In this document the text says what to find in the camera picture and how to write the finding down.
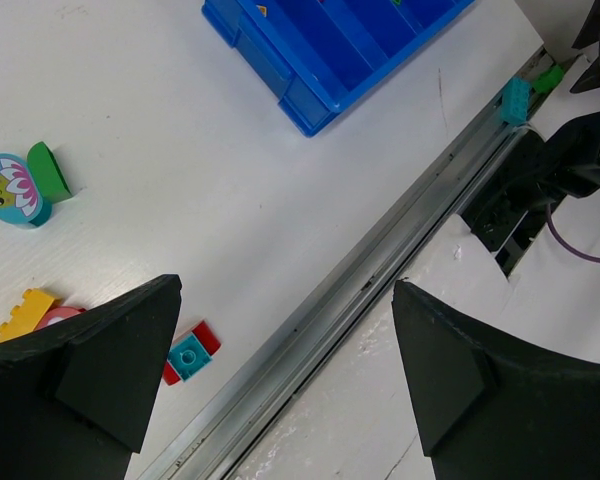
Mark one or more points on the small green lego brick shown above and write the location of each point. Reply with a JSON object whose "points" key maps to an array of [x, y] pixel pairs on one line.
{"points": [[548, 80]]}

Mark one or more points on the teal flower lego piece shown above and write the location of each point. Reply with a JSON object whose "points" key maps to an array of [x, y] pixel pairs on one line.
{"points": [[21, 203]]}

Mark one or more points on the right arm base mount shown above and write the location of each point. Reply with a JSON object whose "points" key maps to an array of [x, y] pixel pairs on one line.
{"points": [[509, 211]]}

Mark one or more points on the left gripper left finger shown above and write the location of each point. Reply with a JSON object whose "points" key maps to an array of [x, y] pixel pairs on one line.
{"points": [[76, 397]]}

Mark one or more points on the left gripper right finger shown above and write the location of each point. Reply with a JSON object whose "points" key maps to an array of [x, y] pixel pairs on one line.
{"points": [[489, 405]]}

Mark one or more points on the red yellow flower lego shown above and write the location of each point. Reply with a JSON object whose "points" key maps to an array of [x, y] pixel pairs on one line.
{"points": [[37, 310]]}

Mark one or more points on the green rounded lego piece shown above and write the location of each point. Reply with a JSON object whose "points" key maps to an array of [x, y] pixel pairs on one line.
{"points": [[47, 174]]}

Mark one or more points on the blue plastic sorting bin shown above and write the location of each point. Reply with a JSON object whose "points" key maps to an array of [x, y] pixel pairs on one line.
{"points": [[320, 57]]}

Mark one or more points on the red teal lego stack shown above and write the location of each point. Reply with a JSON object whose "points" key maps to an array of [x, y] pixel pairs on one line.
{"points": [[190, 352]]}

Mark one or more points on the aluminium rail frame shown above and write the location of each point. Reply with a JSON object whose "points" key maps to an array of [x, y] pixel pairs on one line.
{"points": [[286, 287]]}

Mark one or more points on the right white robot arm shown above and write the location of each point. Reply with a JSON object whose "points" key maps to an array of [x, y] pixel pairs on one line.
{"points": [[569, 162]]}

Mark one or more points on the teal rectangular lego brick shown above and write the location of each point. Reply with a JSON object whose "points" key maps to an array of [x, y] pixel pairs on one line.
{"points": [[515, 102]]}

